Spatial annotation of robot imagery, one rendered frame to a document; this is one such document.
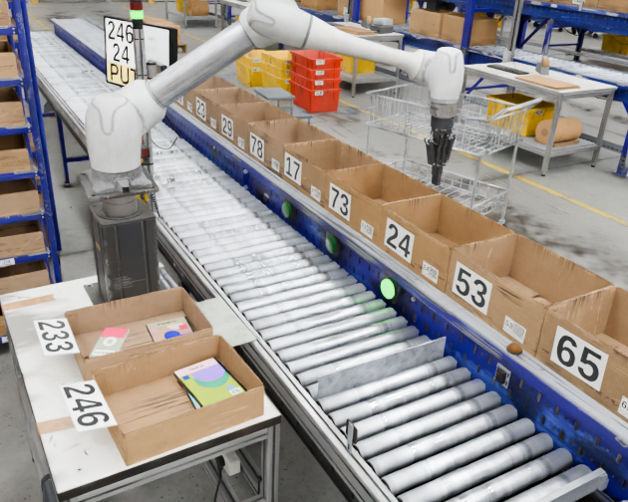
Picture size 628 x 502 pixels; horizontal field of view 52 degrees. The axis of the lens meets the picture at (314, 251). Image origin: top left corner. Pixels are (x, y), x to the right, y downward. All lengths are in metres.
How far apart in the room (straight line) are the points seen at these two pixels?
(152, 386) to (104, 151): 0.72
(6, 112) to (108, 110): 1.04
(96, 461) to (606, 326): 1.48
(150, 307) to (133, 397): 0.42
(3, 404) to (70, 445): 1.46
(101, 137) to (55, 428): 0.84
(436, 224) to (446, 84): 0.67
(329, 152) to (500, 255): 1.18
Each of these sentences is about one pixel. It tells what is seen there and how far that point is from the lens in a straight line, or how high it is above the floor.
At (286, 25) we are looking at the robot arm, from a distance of 1.99.
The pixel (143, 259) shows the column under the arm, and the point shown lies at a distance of 2.21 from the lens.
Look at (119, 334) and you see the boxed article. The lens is 2.12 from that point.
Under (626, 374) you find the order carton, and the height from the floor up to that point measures 1.01.
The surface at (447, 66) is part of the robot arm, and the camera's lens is 2.11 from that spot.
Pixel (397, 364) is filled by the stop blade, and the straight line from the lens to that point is 2.00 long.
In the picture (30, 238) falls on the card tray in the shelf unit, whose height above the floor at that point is 0.61.
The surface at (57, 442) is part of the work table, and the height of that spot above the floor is 0.75.
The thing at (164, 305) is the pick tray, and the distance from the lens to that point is 2.21.
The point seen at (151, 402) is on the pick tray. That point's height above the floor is 0.76.
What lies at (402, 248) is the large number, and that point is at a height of 0.94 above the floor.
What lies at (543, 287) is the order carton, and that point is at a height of 0.92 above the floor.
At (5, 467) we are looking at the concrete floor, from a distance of 2.91.
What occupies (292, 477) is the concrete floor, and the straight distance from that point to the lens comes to 2.68.
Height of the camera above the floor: 1.93
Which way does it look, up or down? 26 degrees down
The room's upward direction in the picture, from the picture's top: 3 degrees clockwise
